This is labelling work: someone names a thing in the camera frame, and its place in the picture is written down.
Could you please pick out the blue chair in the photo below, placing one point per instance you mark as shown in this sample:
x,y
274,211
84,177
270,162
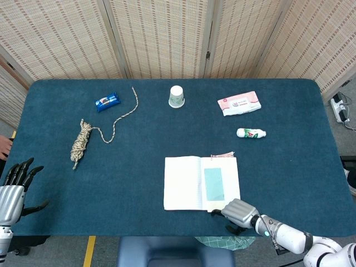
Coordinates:
x,y
172,251

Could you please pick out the white leaf-print paper cup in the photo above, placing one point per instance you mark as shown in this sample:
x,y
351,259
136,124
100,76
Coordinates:
x,y
176,97

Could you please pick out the white green plastic bottle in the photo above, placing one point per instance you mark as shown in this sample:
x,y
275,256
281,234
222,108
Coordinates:
x,y
250,133

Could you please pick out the teal felt table cover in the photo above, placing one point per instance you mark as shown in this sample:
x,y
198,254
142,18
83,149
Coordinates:
x,y
125,180

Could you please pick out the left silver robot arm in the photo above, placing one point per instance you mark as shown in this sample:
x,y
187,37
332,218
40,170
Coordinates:
x,y
5,242

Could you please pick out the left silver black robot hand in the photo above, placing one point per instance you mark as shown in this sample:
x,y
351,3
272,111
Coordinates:
x,y
11,200

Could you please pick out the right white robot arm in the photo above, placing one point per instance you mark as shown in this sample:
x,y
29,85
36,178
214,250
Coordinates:
x,y
292,236

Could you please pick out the white lined notebook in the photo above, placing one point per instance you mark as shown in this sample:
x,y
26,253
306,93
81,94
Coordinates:
x,y
180,183

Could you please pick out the woven folding screen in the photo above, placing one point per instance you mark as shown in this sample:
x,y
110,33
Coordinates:
x,y
167,36

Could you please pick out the light blue cream bookmark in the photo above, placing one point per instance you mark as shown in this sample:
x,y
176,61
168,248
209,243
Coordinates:
x,y
214,183

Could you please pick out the bystander's bare hand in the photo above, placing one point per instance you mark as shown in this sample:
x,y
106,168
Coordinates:
x,y
5,147

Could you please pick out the blue cookie packet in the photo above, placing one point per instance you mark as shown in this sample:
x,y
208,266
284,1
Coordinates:
x,y
108,102

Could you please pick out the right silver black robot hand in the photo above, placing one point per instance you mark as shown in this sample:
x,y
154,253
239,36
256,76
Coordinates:
x,y
240,212

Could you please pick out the white power strip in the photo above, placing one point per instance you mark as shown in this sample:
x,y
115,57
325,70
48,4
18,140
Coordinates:
x,y
338,107

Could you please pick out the pink wet wipes pack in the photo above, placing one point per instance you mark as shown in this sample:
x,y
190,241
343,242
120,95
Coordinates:
x,y
239,103

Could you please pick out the black white shoe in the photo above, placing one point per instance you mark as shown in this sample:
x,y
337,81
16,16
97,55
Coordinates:
x,y
351,183

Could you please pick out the green checked cloth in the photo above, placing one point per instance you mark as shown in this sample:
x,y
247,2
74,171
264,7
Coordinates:
x,y
225,242

